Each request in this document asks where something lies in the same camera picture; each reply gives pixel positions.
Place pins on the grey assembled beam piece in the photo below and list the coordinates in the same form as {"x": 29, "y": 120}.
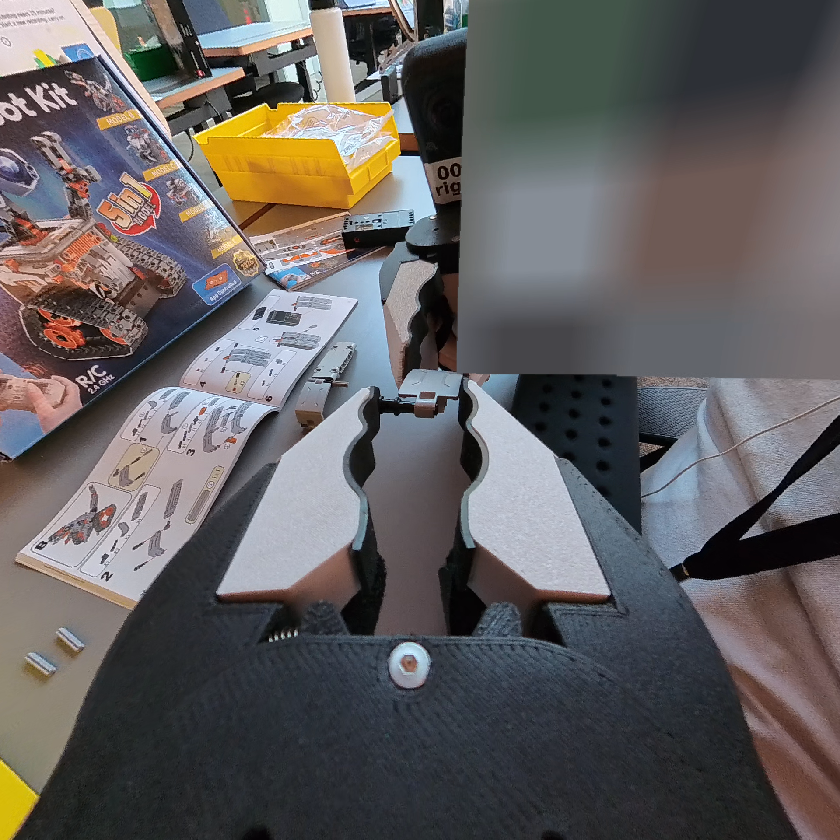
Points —
{"x": 312, "y": 400}

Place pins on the white water bottle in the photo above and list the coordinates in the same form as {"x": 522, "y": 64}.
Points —
{"x": 331, "y": 52}

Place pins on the black electronic box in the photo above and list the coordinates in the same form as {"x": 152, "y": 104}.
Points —
{"x": 377, "y": 228}

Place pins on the colourful folded leaflet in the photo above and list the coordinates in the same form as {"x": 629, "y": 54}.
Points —
{"x": 295, "y": 253}

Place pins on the open instruction booklet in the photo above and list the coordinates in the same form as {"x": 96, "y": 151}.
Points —
{"x": 164, "y": 459}

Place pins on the grey desk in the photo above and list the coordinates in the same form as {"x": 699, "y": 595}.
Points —
{"x": 79, "y": 709}

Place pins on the green bin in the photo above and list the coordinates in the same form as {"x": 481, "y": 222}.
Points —
{"x": 154, "y": 65}

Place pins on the white printed instruction sheet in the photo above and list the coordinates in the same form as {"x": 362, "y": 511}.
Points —
{"x": 39, "y": 33}

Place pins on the yellow storage bin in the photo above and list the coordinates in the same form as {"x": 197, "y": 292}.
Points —
{"x": 13, "y": 807}
{"x": 282, "y": 170}

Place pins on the grey curved building piece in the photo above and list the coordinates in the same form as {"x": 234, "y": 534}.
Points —
{"x": 426, "y": 384}

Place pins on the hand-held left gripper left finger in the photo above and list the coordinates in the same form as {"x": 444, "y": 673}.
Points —
{"x": 295, "y": 525}

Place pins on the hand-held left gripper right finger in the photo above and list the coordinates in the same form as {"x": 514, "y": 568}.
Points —
{"x": 538, "y": 525}

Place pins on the blue robot kit box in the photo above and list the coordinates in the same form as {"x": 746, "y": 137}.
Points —
{"x": 98, "y": 229}

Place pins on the black carton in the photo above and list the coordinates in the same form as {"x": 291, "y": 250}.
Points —
{"x": 184, "y": 39}

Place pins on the clear plastic bags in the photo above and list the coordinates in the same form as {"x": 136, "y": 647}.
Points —
{"x": 328, "y": 128}

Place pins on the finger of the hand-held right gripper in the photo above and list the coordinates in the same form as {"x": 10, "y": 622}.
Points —
{"x": 403, "y": 308}

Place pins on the black connector pin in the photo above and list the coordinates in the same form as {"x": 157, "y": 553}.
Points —
{"x": 397, "y": 405}

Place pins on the black perforated chair armrest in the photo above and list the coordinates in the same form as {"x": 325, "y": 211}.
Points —
{"x": 577, "y": 426}

